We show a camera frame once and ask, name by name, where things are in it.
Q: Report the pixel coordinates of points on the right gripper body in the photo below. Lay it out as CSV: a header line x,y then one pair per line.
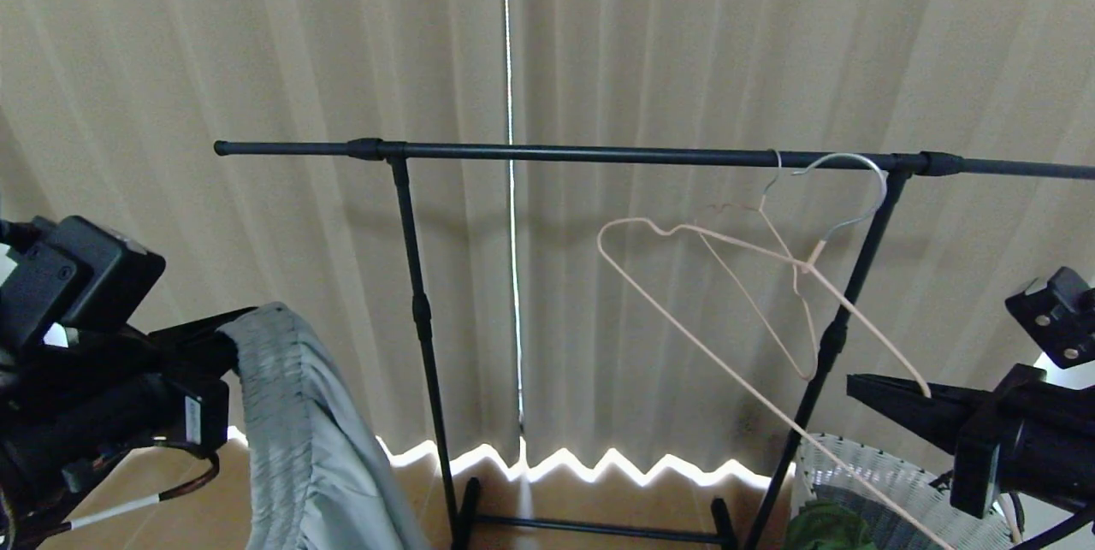
x,y
1035,447

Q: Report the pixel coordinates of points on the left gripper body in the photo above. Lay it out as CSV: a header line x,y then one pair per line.
x,y
94,422

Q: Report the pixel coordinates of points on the pink clothes hanger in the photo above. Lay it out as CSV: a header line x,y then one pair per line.
x,y
796,272
873,323

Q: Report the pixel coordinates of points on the pale grey shorts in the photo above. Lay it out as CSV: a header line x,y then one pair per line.
x,y
299,447

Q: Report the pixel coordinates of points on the white laundry basket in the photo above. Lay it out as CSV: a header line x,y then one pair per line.
x,y
898,481

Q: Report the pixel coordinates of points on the black clothes rack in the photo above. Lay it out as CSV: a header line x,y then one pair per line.
x,y
599,154

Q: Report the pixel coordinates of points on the green garment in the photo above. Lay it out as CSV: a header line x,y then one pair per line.
x,y
825,529

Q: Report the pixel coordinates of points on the beige curtain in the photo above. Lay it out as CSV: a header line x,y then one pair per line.
x,y
257,45

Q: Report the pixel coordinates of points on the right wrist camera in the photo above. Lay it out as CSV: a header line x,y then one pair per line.
x,y
1061,319

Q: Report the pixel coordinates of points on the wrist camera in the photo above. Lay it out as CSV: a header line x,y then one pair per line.
x,y
1061,319
94,276

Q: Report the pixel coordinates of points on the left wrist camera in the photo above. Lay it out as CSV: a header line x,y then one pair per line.
x,y
94,276

